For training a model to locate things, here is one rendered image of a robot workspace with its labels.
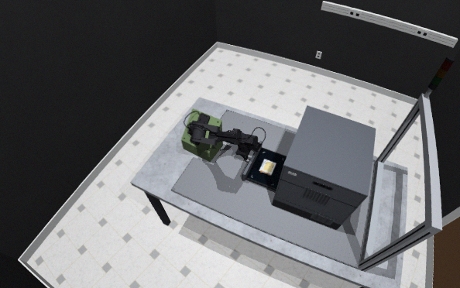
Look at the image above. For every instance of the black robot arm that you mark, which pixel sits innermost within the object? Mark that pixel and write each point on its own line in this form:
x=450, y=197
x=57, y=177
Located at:
x=199, y=135

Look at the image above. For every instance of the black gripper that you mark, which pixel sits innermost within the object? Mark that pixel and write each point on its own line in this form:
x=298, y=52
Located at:
x=239, y=152

